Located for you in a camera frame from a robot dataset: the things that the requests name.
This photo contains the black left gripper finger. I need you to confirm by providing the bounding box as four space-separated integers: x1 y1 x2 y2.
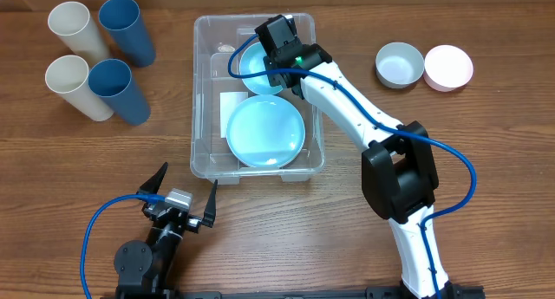
138 162 168 194
202 180 218 228

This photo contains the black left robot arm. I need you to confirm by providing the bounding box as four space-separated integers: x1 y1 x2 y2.
114 163 218 298

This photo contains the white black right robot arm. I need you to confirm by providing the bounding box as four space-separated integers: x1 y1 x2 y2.
255 15 454 298

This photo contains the clear plastic storage bin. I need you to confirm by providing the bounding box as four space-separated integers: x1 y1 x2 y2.
189 12 327 185

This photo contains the dark blue cup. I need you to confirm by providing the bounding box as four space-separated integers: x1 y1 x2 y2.
99 0 156 68
88 58 151 126

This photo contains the grey plastic bowl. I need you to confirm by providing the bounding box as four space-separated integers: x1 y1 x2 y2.
375 42 424 89

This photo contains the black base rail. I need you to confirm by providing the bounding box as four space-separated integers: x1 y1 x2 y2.
102 284 486 299

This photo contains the cream cup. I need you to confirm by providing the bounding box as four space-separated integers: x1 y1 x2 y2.
48 1 111 67
44 55 114 121

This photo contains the pink plastic bowl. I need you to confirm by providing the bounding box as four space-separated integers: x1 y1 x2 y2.
424 45 473 92

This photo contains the cream cup far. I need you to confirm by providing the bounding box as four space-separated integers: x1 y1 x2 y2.
48 1 111 67

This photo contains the cream cup near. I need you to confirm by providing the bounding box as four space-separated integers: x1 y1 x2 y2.
44 55 114 121

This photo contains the light blue plastic bowl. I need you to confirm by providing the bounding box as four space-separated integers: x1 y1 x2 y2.
239 42 283 95

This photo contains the light blue plastic plate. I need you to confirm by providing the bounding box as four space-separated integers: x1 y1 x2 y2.
226 95 306 168

